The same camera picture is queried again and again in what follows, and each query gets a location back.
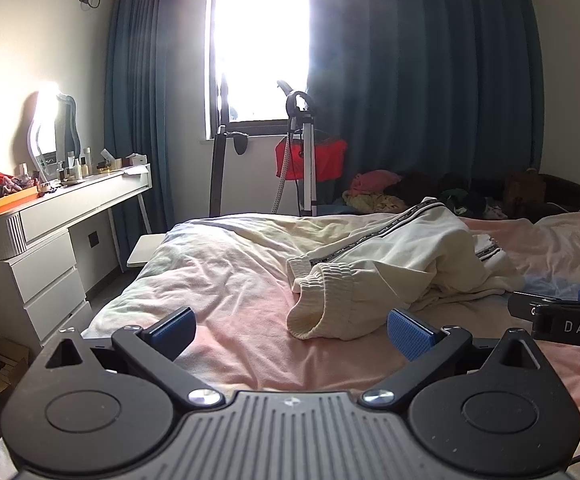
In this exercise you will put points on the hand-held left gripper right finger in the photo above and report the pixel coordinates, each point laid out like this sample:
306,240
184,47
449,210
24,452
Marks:
412,335

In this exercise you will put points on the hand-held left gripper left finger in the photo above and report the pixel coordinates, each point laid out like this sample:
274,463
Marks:
174,332

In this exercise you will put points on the cream pants with black stripe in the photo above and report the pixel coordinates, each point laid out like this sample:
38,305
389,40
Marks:
410,255

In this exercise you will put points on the pile of dark clothes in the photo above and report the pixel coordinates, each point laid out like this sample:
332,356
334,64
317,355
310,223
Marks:
445,190

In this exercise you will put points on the pastel pink duvet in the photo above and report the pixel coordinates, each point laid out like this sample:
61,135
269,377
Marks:
219,280

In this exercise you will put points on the white stool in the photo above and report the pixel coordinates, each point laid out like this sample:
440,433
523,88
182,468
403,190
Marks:
144,250

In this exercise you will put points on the dark brown cushion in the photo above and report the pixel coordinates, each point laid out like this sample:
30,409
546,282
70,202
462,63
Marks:
565,192

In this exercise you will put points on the brown bag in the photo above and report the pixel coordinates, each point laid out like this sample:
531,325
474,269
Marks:
522,187

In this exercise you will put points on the black socket under table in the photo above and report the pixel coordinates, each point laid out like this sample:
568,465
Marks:
94,239

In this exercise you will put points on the yellow cloth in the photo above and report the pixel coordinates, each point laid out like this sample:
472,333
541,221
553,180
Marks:
375,204

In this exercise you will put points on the white drawer cabinet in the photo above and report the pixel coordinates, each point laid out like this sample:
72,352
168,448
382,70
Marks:
44,280

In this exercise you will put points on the pink cloth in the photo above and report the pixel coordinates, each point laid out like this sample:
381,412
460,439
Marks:
372,182

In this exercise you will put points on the white dressing table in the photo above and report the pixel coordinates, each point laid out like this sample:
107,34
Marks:
69,210

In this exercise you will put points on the black upright stand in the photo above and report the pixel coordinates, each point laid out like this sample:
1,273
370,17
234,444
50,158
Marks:
217,175

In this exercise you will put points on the cardboard box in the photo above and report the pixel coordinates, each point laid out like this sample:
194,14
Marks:
2,365

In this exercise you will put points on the white flat box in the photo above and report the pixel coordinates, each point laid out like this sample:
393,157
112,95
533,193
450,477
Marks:
135,159

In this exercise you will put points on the wooden tissue box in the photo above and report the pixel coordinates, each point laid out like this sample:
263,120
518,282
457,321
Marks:
112,162

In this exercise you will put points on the row of cosmetic bottles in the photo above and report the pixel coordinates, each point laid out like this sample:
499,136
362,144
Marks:
77,165

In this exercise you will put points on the red garment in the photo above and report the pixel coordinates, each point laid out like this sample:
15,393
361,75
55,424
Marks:
327,160

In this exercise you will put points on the garment steamer stand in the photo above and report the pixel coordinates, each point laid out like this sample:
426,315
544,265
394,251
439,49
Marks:
310,160

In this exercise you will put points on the orange tray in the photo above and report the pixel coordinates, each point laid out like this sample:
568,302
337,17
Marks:
12,203

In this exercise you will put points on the wavy vanity mirror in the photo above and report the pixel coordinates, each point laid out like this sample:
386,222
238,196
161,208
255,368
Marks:
67,127

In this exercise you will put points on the narrow blue curtain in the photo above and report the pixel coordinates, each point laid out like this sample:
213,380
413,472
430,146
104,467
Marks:
159,85

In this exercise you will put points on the wide blue curtain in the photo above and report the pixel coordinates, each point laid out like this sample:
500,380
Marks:
420,60

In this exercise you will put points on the window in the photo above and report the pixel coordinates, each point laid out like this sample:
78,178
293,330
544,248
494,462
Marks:
260,35

